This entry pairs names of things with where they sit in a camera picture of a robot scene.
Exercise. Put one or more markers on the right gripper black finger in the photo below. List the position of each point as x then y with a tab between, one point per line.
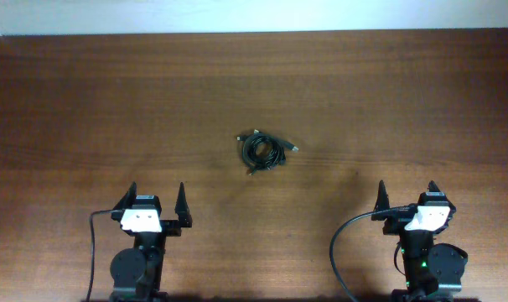
433	188
382	205

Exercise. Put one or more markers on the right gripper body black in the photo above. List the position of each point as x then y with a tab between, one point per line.
396	225

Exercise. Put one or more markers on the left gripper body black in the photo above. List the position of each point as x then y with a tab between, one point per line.
168	228

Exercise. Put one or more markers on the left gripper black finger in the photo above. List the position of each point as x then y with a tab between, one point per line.
127	200
182	209

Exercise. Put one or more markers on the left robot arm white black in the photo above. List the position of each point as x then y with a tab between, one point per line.
137	271

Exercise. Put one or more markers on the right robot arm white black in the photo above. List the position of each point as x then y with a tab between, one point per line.
432	271

